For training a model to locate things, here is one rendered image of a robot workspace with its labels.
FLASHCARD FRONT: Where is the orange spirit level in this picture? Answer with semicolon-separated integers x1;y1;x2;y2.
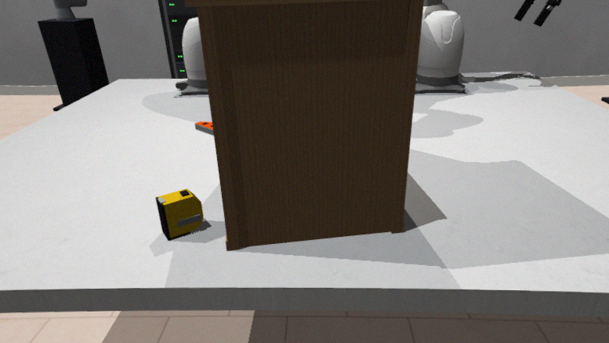
195;122;214;135

